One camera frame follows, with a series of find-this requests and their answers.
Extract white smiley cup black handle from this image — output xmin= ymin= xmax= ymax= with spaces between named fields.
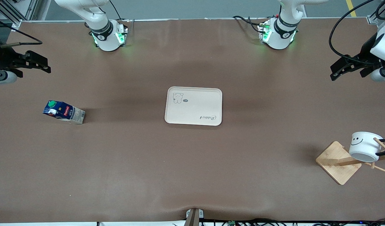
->
xmin=349 ymin=132 xmax=385 ymax=163

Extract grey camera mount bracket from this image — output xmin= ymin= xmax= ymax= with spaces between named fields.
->
xmin=186 ymin=208 xmax=204 ymax=226

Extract beige tray with bear print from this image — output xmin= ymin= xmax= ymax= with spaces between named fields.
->
xmin=165 ymin=87 xmax=223 ymax=126

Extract wooden cup rack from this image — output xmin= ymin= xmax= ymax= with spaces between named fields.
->
xmin=316 ymin=137 xmax=385 ymax=185

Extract blue milk carton green cap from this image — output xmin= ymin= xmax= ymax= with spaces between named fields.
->
xmin=43 ymin=100 xmax=86 ymax=125

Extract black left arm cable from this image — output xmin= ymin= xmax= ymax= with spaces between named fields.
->
xmin=329 ymin=0 xmax=377 ymax=66

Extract black right base cable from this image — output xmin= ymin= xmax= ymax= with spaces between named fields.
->
xmin=109 ymin=0 xmax=124 ymax=21

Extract black left base cables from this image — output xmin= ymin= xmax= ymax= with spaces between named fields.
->
xmin=232 ymin=15 xmax=269 ymax=33

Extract aluminium frame profile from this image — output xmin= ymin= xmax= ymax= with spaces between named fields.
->
xmin=367 ymin=0 xmax=385 ymax=25
xmin=0 ymin=0 xmax=39 ymax=23

